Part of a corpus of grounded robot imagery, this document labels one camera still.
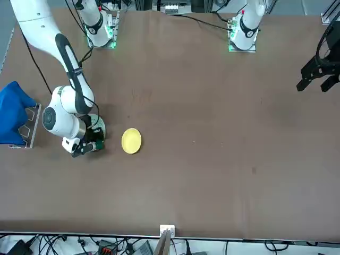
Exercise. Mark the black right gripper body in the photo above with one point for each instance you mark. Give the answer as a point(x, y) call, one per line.
point(93, 134)

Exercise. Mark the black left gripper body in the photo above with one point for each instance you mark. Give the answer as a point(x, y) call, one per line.
point(334, 37)

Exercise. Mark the green and yellow sponge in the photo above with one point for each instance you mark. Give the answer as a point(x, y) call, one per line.
point(100, 144)

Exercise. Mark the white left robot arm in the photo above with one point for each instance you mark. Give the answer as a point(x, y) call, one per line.
point(248, 29)

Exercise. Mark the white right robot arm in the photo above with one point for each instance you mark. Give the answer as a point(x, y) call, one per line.
point(40, 29)

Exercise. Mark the pale green plate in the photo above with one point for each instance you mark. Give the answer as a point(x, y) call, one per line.
point(101, 122)

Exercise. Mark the small yellow dish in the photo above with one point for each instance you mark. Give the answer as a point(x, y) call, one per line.
point(131, 140)

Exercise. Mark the blue cloth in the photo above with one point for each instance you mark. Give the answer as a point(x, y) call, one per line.
point(12, 117)

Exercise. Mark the orange and black power strip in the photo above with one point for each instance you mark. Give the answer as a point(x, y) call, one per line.
point(106, 249)

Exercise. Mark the white power strip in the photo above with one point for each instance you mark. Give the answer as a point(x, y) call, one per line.
point(172, 9)

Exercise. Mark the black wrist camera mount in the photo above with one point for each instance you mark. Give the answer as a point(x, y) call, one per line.
point(79, 151)

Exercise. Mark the aluminium frame rack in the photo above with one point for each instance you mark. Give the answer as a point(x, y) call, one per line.
point(34, 125)

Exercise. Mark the aluminium post with white bracket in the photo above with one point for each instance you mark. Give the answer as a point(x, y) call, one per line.
point(166, 239)

